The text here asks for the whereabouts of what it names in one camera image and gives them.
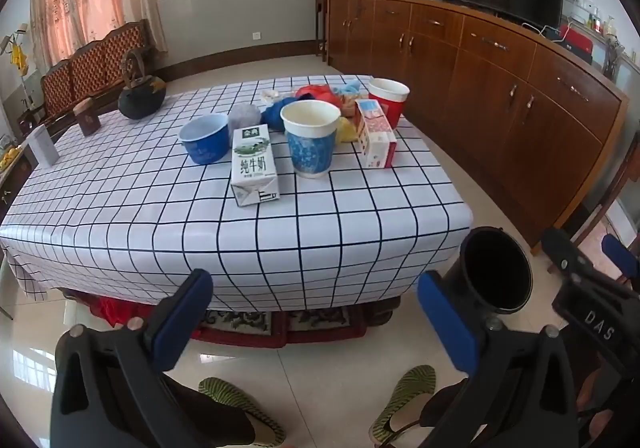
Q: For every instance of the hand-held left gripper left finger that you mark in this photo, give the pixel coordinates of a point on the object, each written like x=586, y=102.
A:
x=182, y=315

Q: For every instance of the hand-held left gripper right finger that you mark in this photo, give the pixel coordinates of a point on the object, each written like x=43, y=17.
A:
x=447, y=325

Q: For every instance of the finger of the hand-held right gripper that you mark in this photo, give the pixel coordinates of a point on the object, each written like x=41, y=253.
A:
x=567, y=253
x=620, y=255

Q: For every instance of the black trash bin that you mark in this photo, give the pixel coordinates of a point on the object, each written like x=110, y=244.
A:
x=495, y=273

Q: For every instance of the green white milk carton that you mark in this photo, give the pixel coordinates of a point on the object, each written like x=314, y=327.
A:
x=252, y=162

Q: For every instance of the red white drink carton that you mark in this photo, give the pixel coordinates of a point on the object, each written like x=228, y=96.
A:
x=377, y=137

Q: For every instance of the white plastic bag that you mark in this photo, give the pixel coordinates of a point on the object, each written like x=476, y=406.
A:
x=244, y=116

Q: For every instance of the blue patterned paper cup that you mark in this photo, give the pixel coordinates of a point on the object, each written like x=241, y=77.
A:
x=310, y=147

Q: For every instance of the blue sock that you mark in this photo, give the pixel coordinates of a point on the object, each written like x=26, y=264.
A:
x=272, y=115

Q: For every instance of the red paper cup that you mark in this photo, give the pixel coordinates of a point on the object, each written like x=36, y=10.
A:
x=392, y=102

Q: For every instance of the white tissue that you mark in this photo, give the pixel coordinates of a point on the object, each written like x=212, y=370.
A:
x=270, y=94

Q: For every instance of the red plastic bag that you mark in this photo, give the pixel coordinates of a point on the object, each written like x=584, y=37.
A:
x=315, y=93

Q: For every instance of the red cloth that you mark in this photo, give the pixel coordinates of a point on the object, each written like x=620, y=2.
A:
x=115, y=310

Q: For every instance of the green striped slipper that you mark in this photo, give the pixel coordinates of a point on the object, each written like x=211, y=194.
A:
x=230, y=393
x=407, y=393

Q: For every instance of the person's right leg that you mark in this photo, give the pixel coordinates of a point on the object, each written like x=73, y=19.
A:
x=445, y=408

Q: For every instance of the person's leg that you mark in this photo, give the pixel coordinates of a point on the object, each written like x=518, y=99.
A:
x=210, y=423
x=445, y=408

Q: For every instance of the person's left leg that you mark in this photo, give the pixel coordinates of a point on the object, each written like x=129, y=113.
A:
x=210, y=423

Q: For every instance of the white checkered tablecloth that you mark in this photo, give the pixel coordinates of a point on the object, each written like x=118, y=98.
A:
x=150, y=208

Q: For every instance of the red patterned rug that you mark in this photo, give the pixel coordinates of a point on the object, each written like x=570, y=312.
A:
x=300, y=325

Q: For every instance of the long wooden cabinet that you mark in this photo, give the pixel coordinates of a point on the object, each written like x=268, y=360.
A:
x=480, y=92

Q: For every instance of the large red box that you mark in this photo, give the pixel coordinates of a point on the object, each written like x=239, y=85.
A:
x=577, y=42

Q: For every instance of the small brown box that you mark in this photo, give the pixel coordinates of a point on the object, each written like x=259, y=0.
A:
x=87, y=120

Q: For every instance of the black iron teapot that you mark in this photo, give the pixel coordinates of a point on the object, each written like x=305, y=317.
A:
x=140, y=100

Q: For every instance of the small white box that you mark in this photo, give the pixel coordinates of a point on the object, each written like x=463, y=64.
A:
x=44, y=145

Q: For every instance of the yellow fruits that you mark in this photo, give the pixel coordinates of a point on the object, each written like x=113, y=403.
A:
x=9, y=158

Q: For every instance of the wooden sofa bench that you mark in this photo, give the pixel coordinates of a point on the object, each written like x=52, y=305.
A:
x=85, y=67

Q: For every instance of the yellow hanging toy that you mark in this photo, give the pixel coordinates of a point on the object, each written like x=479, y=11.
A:
x=19, y=55

